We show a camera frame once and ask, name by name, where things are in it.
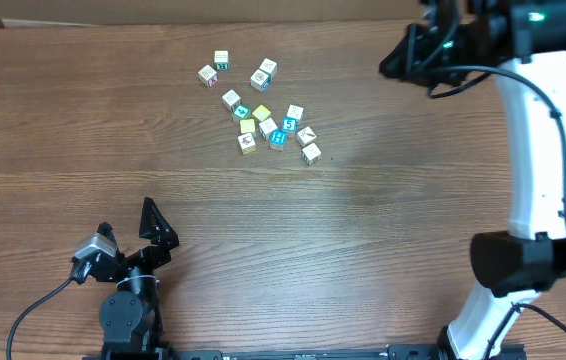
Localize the white acorn picture block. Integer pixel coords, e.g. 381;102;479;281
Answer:
237;133;257;155

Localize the yellow block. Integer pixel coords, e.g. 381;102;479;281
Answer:
239;118;256;134
252;105;271;122

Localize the blue number five block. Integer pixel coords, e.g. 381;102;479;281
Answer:
281;117;298;133

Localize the white block teal side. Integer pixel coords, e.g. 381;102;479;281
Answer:
302;143;322;166

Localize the white block brown picture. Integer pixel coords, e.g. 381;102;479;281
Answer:
296;127;317;147

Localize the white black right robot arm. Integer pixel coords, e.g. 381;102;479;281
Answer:
379;0;566;359

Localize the green number four block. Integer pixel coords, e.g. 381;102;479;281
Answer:
232;104;251;122

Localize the white block red trim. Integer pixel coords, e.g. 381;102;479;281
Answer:
222;89;241;112

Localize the white block red side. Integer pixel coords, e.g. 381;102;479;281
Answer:
198;65;218;87

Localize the white block blue side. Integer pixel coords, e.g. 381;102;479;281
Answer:
250;69;271;92

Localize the white block green side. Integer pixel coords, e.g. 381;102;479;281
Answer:
214;50;230;71

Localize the brown cardboard backdrop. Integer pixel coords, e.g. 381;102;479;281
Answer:
0;0;424;28

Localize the black left camera cable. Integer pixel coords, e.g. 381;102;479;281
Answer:
5;259;89;360

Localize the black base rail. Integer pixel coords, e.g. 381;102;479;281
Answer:
82;342;529;360

